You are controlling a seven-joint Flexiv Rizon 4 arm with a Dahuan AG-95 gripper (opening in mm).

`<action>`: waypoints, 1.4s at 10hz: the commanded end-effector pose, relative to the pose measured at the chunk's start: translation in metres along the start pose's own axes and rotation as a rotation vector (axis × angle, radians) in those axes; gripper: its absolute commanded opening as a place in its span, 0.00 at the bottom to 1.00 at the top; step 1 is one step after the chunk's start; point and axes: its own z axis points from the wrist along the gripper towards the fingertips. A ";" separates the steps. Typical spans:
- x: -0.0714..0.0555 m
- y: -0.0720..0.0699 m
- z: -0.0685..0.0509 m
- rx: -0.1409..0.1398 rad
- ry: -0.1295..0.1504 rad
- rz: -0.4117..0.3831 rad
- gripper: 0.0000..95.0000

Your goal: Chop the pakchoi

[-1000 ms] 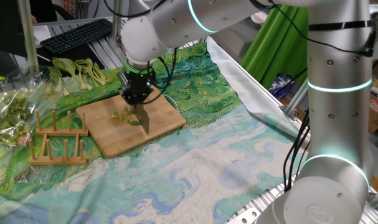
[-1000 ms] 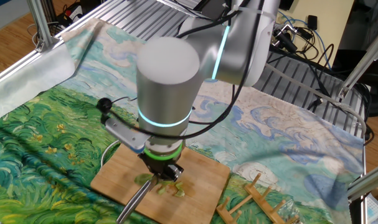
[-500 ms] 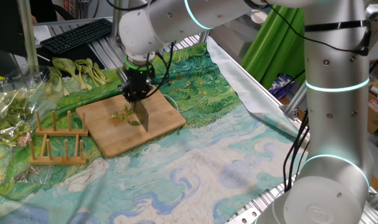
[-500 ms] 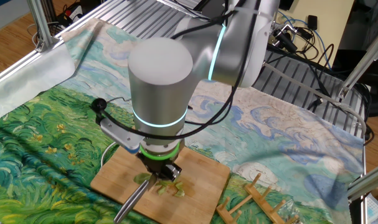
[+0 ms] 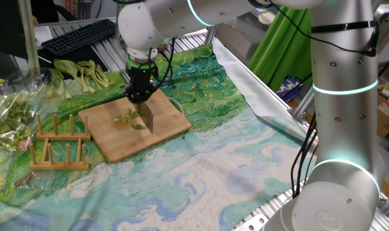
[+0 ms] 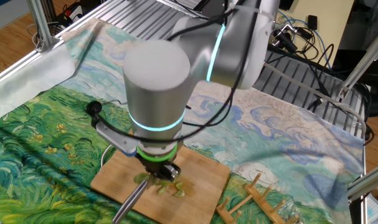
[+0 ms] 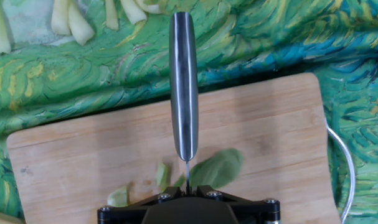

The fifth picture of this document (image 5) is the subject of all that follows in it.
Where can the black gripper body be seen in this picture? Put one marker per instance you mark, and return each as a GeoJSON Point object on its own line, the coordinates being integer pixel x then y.
{"type": "Point", "coordinates": [139, 85]}

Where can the white paper sheet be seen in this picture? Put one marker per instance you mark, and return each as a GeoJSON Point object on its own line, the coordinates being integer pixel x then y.
{"type": "Point", "coordinates": [43, 35]}

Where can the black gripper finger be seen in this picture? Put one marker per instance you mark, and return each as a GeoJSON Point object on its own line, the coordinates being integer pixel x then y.
{"type": "Point", "coordinates": [135, 103]}
{"type": "Point", "coordinates": [144, 102]}

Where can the whole pakchoi, long stems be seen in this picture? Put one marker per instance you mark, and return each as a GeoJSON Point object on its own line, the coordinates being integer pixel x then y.
{"type": "Point", "coordinates": [98, 75]}

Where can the blue patterned bag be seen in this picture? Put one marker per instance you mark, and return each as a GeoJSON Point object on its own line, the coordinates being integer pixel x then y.
{"type": "Point", "coordinates": [288, 88]}

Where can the green fabric curtain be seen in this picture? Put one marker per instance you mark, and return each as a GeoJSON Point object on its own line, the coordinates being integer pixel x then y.
{"type": "Point", "coordinates": [280, 51]}

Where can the black monitor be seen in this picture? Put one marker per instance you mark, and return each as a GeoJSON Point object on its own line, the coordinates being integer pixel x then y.
{"type": "Point", "coordinates": [5, 25]}

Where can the chopped greens pile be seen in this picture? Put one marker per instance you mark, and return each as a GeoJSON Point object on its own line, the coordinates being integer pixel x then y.
{"type": "Point", "coordinates": [10, 125]}

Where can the clear plastic bag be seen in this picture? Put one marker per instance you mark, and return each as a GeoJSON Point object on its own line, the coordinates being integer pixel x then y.
{"type": "Point", "coordinates": [8, 167]}

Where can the wooden peg rack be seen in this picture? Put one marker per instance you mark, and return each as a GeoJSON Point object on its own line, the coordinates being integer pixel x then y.
{"type": "Point", "coordinates": [62, 136]}

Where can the dark cut leaf piece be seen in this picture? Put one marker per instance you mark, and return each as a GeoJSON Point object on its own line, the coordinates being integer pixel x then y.
{"type": "Point", "coordinates": [138, 127]}

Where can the painted landscape tablecloth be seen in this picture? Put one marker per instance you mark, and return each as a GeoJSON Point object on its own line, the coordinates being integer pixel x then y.
{"type": "Point", "coordinates": [197, 167]}

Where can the black computer keyboard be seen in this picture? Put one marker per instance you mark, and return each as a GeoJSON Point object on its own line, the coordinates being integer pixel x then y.
{"type": "Point", "coordinates": [79, 35]}

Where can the bamboo cutting board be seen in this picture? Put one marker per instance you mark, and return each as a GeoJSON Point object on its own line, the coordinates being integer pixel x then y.
{"type": "Point", "coordinates": [117, 141]}

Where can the whole pakchoi, large leaf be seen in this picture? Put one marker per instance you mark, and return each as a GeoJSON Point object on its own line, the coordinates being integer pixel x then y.
{"type": "Point", "coordinates": [66, 66]}

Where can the steel kitchen knife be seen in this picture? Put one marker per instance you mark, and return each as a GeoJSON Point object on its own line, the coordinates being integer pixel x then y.
{"type": "Point", "coordinates": [146, 117]}

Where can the cut pakchoi stem piece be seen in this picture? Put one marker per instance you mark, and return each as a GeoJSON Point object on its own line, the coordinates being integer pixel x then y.
{"type": "Point", "coordinates": [120, 119]}

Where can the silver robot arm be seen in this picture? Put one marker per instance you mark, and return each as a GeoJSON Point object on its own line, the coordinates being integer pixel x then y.
{"type": "Point", "coordinates": [341, 112]}

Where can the whole pakchoi, pale stems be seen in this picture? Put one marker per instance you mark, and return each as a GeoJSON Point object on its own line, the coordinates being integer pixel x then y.
{"type": "Point", "coordinates": [59, 86]}

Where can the cardboard box, red label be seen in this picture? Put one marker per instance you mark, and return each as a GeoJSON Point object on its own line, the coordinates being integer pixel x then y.
{"type": "Point", "coordinates": [386, 115]}

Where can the small cut pakchoi piece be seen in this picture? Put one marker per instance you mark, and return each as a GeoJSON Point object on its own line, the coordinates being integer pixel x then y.
{"type": "Point", "coordinates": [131, 115]}

